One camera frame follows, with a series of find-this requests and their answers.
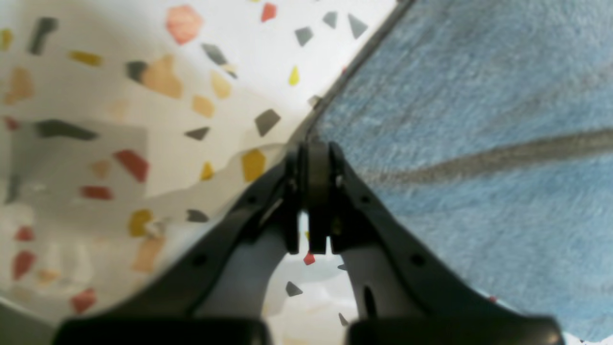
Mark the grey t-shirt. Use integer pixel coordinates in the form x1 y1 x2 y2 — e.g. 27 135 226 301
312 0 613 343

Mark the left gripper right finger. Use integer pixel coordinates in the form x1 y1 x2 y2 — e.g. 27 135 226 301
306 142 565 345

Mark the terrazzo patterned tablecloth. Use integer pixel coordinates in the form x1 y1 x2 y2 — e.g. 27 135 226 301
0 0 613 345

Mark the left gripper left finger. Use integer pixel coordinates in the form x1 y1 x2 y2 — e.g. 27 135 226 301
53 144 305 345

